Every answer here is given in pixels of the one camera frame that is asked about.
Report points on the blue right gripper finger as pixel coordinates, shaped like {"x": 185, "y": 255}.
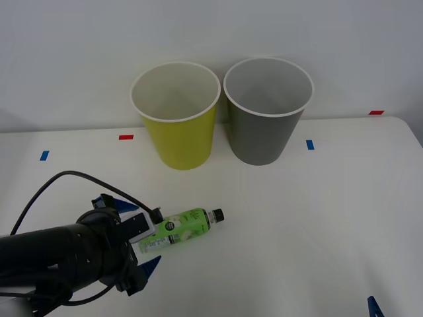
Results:
{"x": 374, "y": 308}

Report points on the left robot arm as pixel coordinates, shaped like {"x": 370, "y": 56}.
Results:
{"x": 49, "y": 252}

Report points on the green label plastic bottle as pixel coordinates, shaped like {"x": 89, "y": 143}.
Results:
{"x": 186, "y": 224}

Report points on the yellow-green plastic bin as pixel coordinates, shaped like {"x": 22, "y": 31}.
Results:
{"x": 185, "y": 138}

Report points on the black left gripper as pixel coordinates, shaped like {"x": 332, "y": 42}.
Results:
{"x": 112, "y": 244}

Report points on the grey plastic bin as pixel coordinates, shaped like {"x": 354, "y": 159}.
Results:
{"x": 261, "y": 135}

